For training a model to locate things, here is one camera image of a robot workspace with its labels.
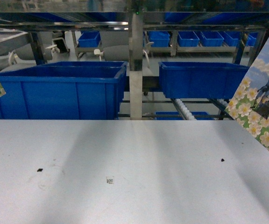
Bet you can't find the small QR code sticker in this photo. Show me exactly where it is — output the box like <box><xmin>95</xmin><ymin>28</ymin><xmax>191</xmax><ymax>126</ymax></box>
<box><xmin>106</xmin><ymin>176</ymin><xmax>114</xmax><ymax>184</ymax></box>

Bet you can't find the large blue bin right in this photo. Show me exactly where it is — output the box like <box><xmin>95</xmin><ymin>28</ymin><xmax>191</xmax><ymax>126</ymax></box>
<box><xmin>159</xmin><ymin>62</ymin><xmax>249</xmax><ymax>99</ymax></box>

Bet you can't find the white roller conveyor track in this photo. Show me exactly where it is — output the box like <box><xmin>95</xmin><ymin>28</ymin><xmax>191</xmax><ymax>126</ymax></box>
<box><xmin>174</xmin><ymin>98</ymin><xmax>197</xmax><ymax>121</ymax></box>

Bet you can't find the large blue bin left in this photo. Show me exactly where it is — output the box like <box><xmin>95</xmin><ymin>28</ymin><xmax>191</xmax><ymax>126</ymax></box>
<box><xmin>0</xmin><ymin>66</ymin><xmax>127</xmax><ymax>120</ymax></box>

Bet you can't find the steel rack upright post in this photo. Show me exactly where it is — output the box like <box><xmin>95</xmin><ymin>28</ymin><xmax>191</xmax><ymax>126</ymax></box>
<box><xmin>128</xmin><ymin>12</ymin><xmax>143</xmax><ymax>120</ymax></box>

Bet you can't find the flower gift bag with figures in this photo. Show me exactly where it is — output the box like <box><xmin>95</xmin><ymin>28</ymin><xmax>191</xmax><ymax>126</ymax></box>
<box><xmin>225</xmin><ymin>38</ymin><xmax>269</xmax><ymax>151</ymax></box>

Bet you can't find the large blue bin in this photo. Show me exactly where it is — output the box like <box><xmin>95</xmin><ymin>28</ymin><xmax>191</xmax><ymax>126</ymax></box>
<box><xmin>0</xmin><ymin>66</ymin><xmax>127</xmax><ymax>120</ymax></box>
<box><xmin>159</xmin><ymin>62</ymin><xmax>249</xmax><ymax>99</ymax></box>

